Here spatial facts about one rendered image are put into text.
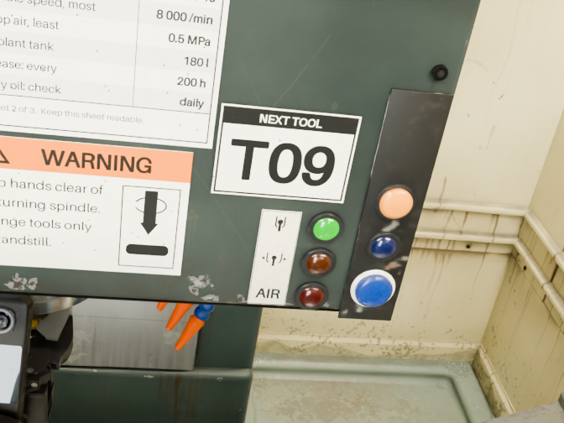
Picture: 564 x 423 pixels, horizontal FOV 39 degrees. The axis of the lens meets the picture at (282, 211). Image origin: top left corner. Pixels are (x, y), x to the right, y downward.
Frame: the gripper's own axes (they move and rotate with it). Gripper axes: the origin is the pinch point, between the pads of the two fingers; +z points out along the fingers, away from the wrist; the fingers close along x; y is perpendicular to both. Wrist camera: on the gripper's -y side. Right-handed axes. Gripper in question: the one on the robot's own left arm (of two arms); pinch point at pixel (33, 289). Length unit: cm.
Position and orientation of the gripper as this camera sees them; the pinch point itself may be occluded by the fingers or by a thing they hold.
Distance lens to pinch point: 89.8
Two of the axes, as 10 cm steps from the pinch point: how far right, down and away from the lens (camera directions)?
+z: -0.7, -5.6, 8.3
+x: 9.9, 0.9, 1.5
